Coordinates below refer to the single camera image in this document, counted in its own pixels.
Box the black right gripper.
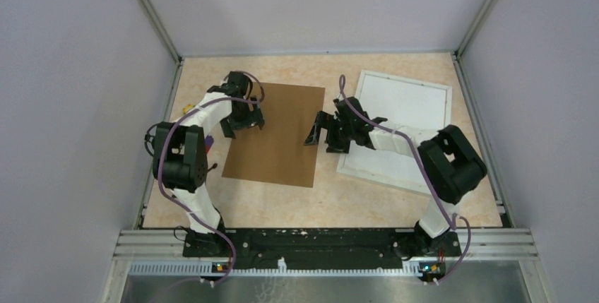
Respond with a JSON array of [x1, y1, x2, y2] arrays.
[[304, 110, 355, 154]]

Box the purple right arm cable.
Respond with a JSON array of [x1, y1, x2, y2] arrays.
[[338, 74, 471, 285]]

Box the red purple small block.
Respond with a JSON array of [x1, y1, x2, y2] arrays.
[[204, 135, 215, 154]]

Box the white picture frame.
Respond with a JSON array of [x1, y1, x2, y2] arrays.
[[336, 69, 454, 196]]

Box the black microphone on tripod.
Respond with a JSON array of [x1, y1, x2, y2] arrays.
[[144, 121, 207, 174]]

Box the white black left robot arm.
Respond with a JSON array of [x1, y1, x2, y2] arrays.
[[150, 71, 266, 256]]

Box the brown frame backing board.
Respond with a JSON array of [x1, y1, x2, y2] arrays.
[[222, 83, 325, 188]]

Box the yellow small block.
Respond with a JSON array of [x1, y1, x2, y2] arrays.
[[182, 104, 194, 114]]

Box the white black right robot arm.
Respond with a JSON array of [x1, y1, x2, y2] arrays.
[[304, 97, 487, 257]]

